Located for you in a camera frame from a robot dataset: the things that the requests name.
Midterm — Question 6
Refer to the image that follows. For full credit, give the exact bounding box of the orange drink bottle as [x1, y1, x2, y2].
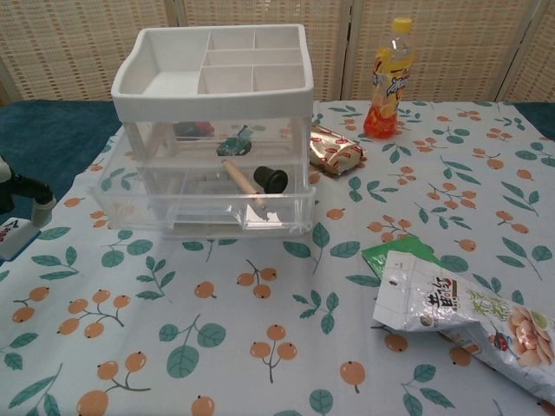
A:
[362, 16, 418, 140]

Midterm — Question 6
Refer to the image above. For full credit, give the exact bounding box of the gold red snack packet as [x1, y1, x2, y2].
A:
[308, 122, 369, 178]

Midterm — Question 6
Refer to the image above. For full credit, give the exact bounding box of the white nut snack bag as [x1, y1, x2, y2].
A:
[371, 250, 555, 404]

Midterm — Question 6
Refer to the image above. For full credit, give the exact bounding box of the white drawer organizer box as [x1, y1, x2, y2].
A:
[110, 24, 314, 238]

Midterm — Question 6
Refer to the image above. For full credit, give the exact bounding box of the wooden pencil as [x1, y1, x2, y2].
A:
[221, 159, 268, 211]

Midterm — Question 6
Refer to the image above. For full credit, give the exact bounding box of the teal table cover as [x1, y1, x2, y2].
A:
[0, 98, 555, 266]

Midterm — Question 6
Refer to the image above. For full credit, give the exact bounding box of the floral fruit print tablecloth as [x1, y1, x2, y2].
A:
[0, 99, 555, 416]

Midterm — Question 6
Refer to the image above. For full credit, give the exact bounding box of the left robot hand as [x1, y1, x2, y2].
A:
[0, 155, 56, 227]

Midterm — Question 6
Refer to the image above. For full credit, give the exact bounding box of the woven bamboo folding screen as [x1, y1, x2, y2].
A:
[0, 0, 555, 106]

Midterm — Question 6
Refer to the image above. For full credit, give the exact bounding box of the green foil packet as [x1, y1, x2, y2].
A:
[361, 235, 435, 279]

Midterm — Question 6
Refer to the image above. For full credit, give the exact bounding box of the black and red object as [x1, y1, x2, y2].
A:
[173, 121, 217, 137]

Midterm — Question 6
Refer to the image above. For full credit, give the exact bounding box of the small black cap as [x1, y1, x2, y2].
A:
[253, 166, 290, 194]

